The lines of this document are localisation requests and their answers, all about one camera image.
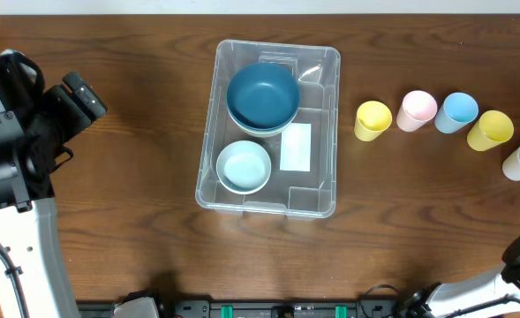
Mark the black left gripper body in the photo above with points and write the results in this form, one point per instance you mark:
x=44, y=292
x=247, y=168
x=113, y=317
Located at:
x=85, y=94

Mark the yellow plastic cup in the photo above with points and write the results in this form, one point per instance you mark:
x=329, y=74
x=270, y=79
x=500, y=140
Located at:
x=491, y=130
x=372, y=119

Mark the light blue plastic cup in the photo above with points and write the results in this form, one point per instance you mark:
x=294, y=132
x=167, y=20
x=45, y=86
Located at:
x=458, y=110

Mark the grey plastic bowl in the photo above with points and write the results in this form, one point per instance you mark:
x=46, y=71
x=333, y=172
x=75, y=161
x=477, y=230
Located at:
x=244, y=167

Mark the beige plastic bowl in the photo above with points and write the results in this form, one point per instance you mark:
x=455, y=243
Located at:
x=261, y=133

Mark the dark blue bowl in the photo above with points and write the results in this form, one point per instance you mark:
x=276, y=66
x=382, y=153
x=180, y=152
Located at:
x=232, y=116
x=263, y=95

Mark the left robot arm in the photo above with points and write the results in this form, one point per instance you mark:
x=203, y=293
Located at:
x=33, y=278

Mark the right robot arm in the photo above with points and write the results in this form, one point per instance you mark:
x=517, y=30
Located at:
x=494, y=293

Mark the clear plastic storage container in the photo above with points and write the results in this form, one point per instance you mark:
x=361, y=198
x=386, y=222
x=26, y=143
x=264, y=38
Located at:
x=295, y=194

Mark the pink plastic cup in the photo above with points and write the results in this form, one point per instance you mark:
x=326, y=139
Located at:
x=417, y=108

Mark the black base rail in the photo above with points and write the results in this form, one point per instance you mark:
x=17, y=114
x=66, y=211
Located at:
x=338, y=309

